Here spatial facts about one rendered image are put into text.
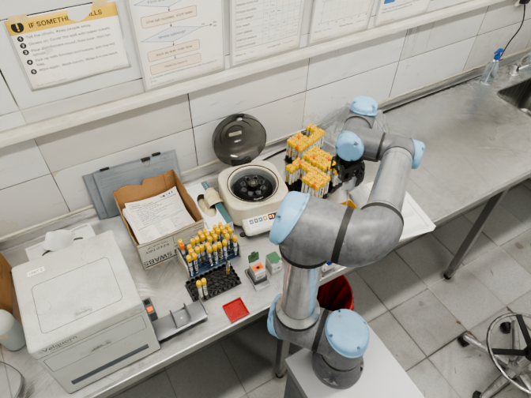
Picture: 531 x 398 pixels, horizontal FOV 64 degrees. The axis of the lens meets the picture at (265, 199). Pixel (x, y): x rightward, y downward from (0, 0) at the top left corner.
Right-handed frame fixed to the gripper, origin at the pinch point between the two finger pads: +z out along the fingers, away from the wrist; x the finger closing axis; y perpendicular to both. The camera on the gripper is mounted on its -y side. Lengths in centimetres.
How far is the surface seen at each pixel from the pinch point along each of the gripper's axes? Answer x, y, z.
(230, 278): 1, 46, 24
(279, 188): -21.4, 15.1, 14.0
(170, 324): 9, 69, 21
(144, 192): -44, 61, 17
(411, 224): 9.5, -26.8, 24.3
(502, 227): -8, -148, 114
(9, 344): -5, 114, 21
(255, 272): 5.7, 38.2, 18.6
